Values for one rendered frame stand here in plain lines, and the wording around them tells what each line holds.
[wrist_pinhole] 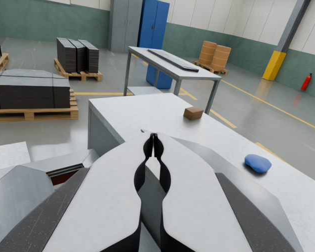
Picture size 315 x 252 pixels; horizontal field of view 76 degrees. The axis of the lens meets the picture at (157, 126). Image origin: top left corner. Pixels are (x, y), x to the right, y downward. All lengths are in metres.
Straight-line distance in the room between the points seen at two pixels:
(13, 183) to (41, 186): 0.10
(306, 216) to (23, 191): 0.99
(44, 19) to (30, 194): 7.76
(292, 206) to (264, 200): 0.12
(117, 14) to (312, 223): 7.81
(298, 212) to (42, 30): 8.32
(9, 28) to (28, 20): 0.63
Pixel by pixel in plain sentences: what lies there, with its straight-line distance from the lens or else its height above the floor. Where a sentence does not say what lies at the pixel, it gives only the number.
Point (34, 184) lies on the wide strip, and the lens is 0.97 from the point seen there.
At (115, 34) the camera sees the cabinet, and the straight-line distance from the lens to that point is 8.13.
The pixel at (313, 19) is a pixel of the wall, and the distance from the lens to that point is 9.76.
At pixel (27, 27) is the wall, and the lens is 8.50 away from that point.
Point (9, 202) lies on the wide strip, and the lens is 0.93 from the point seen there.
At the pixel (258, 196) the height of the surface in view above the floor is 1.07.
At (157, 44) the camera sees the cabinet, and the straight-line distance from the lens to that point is 8.78.
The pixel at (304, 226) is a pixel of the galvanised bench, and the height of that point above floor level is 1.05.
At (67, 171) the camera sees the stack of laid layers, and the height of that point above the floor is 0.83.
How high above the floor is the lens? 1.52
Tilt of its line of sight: 28 degrees down
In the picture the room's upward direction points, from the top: 12 degrees clockwise
